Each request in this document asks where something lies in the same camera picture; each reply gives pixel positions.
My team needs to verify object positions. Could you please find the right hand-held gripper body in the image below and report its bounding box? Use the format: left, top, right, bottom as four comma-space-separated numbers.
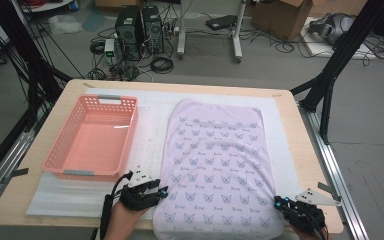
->
284, 188, 341, 234

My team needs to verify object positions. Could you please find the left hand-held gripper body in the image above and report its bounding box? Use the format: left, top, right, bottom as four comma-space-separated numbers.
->
119, 165, 163, 212

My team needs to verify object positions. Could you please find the lilac printed towel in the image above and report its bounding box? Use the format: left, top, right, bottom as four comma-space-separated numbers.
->
152, 98, 285, 240

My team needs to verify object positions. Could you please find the pink plastic basket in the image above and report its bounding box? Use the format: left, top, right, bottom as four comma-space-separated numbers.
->
42, 94, 139, 183

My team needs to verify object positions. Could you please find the person's right hand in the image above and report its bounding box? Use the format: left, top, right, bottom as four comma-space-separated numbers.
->
291, 226, 331, 240

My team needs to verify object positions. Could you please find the person's left hand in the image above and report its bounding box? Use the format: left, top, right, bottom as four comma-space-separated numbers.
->
103, 201, 149, 240

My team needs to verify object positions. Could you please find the small white box green light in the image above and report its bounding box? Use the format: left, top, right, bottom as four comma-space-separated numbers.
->
103, 38, 116, 58

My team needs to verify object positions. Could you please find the white rolling stand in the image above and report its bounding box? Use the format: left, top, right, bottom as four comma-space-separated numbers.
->
176, 0, 248, 64

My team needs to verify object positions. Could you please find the white floor board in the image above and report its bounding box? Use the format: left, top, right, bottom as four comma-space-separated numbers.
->
301, 16, 378, 61

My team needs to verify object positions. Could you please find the white power strip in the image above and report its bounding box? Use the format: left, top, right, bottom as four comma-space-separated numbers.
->
164, 21, 181, 36

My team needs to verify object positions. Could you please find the black computer tower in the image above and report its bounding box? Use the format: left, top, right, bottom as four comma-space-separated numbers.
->
141, 5, 165, 54
114, 4, 145, 62

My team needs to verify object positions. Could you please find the teal sheet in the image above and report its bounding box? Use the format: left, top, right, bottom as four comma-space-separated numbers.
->
81, 9, 108, 33

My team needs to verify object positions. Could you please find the black flat box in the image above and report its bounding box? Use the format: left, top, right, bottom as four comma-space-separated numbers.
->
205, 14, 238, 32

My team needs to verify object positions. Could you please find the grey rounded device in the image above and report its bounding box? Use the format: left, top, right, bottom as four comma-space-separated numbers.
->
308, 12, 358, 46

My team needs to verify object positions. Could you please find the clear plastic bag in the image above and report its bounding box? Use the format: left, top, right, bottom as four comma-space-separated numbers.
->
48, 14, 83, 36

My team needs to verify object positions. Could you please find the large open cardboard box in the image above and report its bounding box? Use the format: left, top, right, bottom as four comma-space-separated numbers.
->
251, 0, 314, 42

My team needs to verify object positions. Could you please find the brown cardboard box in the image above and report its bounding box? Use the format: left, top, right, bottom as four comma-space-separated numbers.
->
94, 0, 138, 8
308, 0, 369, 17

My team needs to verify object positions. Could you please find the white round table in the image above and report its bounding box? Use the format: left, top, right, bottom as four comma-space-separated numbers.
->
19, 0, 74, 14

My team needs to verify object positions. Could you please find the right hand-held gripper black cable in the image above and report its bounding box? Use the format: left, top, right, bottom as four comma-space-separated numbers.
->
304, 206, 329, 240

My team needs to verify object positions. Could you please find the hand-held gripper black cable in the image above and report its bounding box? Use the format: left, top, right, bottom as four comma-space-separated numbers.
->
99, 171, 134, 240
304, 206, 329, 240

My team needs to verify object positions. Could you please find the left hand-held gripper black cable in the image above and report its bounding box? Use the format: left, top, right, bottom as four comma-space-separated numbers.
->
99, 171, 134, 240

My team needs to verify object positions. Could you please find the grey rail bracket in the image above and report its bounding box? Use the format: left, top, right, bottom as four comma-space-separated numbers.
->
1, 167, 30, 185
317, 181, 343, 202

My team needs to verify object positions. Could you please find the aluminium rail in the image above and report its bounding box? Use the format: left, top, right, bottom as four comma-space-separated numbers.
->
0, 109, 46, 218
299, 106, 369, 240

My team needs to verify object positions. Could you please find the tangle of computer cables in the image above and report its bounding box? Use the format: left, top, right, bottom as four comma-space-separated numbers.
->
113, 59, 154, 83

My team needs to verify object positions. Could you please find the coiled black cable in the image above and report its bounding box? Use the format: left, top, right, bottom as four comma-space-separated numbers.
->
89, 40, 106, 56
150, 56, 175, 75
87, 67, 108, 81

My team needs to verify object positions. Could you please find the tangle of black floor cables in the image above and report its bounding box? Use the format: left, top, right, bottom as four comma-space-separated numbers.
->
239, 26, 384, 68

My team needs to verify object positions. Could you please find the black metal stand frame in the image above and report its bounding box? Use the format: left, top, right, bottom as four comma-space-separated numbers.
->
289, 0, 384, 145
0, 0, 73, 134

